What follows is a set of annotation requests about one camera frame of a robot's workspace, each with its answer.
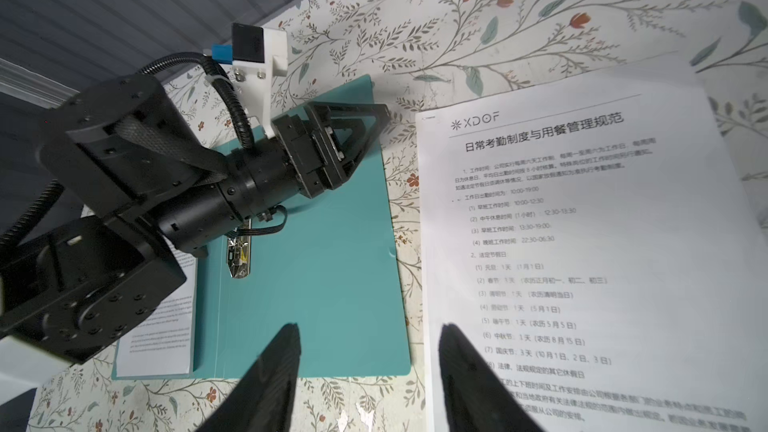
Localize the teal green file folder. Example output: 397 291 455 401
111 74 413 382

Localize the metal folder clip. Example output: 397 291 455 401
225 220 251 279

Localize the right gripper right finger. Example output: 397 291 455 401
438 324 542 432

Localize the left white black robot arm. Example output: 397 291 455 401
1 74 389 363

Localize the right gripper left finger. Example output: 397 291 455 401
197 323 301 432

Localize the white paper stack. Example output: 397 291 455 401
416 55 767 431

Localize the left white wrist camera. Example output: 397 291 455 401
211 23 289 139

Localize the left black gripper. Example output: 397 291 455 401
215 102 390 222

